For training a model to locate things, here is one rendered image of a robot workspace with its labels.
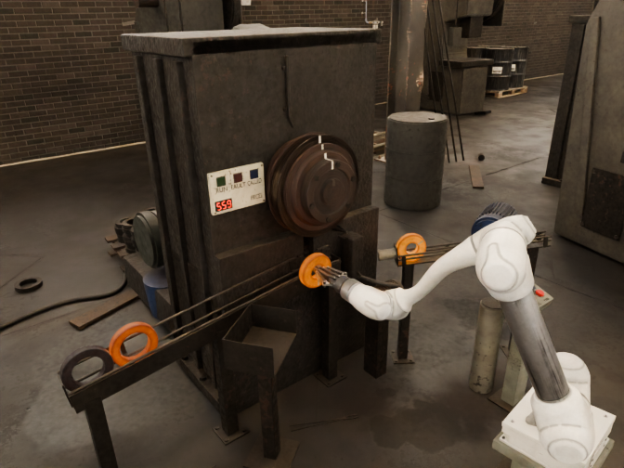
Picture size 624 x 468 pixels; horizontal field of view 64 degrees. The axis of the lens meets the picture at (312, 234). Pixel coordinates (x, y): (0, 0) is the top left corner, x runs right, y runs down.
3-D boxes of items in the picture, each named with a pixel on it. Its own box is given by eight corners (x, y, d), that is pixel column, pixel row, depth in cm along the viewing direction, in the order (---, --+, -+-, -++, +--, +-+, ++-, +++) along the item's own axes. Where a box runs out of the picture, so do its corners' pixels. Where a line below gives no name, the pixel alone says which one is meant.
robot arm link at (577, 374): (583, 396, 184) (591, 347, 176) (588, 432, 169) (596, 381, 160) (536, 387, 191) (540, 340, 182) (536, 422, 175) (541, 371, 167)
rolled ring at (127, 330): (165, 349, 203) (162, 345, 205) (148, 316, 193) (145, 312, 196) (123, 377, 195) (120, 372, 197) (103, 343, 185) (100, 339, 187)
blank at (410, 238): (406, 265, 266) (408, 267, 262) (390, 244, 260) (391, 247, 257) (430, 247, 263) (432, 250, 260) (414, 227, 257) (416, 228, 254)
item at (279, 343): (237, 476, 216) (221, 339, 187) (260, 432, 239) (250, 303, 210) (280, 488, 210) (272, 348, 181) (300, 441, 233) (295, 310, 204)
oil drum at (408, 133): (371, 200, 529) (374, 115, 492) (409, 188, 562) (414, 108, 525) (414, 215, 486) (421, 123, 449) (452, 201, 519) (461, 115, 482)
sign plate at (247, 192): (211, 214, 211) (206, 173, 204) (263, 201, 225) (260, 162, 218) (214, 215, 209) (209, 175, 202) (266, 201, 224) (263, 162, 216)
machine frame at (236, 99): (165, 349, 299) (112, 33, 228) (308, 291, 359) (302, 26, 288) (225, 421, 246) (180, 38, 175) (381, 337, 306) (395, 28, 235)
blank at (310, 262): (296, 260, 207) (301, 263, 204) (325, 246, 215) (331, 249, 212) (299, 291, 214) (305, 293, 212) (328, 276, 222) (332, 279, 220)
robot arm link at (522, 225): (471, 225, 168) (466, 241, 157) (522, 200, 158) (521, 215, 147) (492, 256, 170) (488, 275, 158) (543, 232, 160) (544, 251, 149)
